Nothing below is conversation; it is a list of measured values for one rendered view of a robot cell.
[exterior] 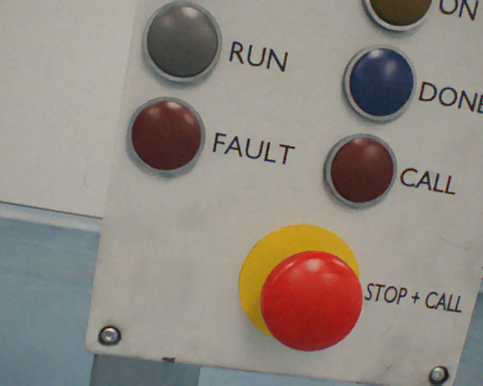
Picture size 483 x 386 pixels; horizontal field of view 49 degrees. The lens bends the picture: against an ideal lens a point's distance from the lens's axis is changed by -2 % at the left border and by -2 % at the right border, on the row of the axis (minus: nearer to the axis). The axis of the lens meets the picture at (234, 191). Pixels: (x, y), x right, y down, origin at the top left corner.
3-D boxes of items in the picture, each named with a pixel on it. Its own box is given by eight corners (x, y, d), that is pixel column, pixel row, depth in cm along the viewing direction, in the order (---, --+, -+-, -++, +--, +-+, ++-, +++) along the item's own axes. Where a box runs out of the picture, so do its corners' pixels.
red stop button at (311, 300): (356, 365, 20) (380, 266, 20) (255, 353, 20) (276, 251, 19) (324, 318, 25) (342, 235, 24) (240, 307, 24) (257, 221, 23)
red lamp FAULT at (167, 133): (196, 177, 20) (209, 107, 20) (124, 165, 20) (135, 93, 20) (195, 175, 21) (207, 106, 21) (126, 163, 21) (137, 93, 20)
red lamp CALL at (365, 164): (389, 210, 22) (405, 143, 21) (326, 199, 21) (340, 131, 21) (382, 206, 22) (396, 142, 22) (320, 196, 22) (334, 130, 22)
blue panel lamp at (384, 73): (409, 123, 21) (425, 54, 21) (345, 110, 21) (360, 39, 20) (401, 122, 22) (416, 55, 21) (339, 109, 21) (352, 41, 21)
